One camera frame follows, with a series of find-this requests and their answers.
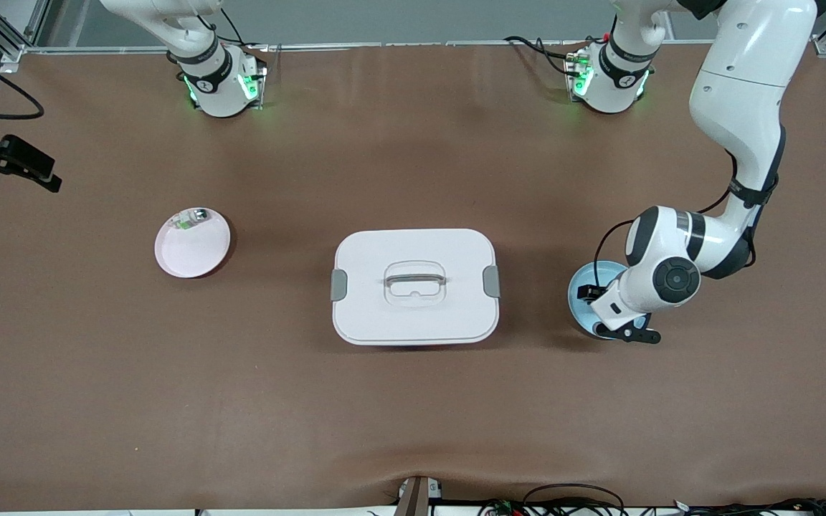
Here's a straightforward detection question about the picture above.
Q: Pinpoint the light blue round plate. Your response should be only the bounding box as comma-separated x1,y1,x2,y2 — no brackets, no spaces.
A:
568,261,652,340

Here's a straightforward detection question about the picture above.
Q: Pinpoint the white lidded storage box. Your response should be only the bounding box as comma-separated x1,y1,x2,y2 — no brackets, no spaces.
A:
331,229,501,347

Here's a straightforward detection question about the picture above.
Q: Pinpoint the black looped cable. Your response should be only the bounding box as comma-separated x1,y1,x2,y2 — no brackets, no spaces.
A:
523,484,625,516

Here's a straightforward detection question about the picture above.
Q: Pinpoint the brown table mat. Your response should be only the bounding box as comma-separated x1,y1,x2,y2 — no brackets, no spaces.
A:
0,39,826,511

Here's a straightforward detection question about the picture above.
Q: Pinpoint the green and silver switch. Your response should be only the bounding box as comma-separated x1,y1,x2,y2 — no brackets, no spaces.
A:
173,208,212,231

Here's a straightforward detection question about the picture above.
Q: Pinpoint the black arm base cable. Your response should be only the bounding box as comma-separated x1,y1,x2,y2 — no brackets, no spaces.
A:
194,6,270,54
504,32,614,80

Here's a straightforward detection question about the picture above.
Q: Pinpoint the brown and grey mount bracket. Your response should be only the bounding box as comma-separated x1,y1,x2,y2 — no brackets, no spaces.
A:
395,476,444,516

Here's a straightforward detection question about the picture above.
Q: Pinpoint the black cable bundle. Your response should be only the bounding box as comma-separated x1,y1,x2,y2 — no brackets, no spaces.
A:
671,498,826,516

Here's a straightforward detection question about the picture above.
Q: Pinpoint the pink round plate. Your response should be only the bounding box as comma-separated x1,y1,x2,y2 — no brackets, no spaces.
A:
154,207,232,279

